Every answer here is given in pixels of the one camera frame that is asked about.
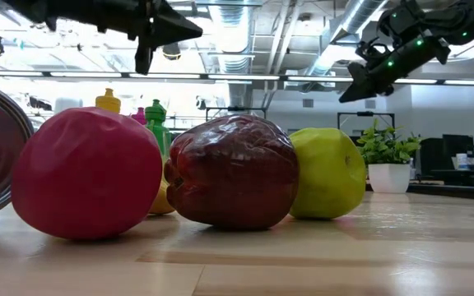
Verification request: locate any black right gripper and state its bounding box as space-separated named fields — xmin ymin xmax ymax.
xmin=338 ymin=36 xmax=452 ymax=103

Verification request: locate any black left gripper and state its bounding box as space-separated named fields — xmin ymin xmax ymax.
xmin=128 ymin=0 xmax=204 ymax=76

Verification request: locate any green toy apple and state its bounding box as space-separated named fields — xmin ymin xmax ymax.
xmin=288 ymin=127 xmax=368 ymax=220

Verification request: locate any pink plastic squeeze bottle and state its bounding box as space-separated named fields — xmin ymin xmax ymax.
xmin=131 ymin=106 xmax=148 ymax=126

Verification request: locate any yellow plastic squeeze bottle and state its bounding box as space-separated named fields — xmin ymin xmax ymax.
xmin=95 ymin=87 xmax=122 ymax=115

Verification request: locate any green plastic squeeze bottle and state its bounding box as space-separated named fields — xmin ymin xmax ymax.
xmin=144 ymin=98 xmax=173 ymax=164

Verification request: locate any dark red toy apple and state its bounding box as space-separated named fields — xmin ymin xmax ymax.
xmin=163 ymin=113 xmax=300 ymax=230

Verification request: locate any yellow toy pear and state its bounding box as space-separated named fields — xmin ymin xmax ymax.
xmin=148 ymin=176 xmax=176 ymax=215

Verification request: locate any green plant in white pot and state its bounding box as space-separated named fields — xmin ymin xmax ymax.
xmin=356 ymin=118 xmax=424 ymax=194

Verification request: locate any overhead beam with light strips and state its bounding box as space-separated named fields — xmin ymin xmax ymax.
xmin=0 ymin=68 xmax=474 ymax=86

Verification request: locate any black background monitor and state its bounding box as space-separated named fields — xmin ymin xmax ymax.
xmin=442 ymin=133 xmax=474 ymax=160

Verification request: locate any white cup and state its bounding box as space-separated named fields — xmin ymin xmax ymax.
xmin=455 ymin=152 xmax=470 ymax=171

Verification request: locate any black background desk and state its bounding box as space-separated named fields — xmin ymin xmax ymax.
xmin=407 ymin=168 xmax=474 ymax=201

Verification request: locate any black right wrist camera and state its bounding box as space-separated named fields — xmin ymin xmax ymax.
xmin=355 ymin=39 xmax=386 ymax=69

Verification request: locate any corrugated silver ceiling duct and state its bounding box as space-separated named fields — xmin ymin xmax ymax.
xmin=207 ymin=0 xmax=258 ymax=108

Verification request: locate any large silver ceiling duct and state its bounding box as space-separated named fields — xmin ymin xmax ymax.
xmin=302 ymin=0 xmax=390 ymax=77

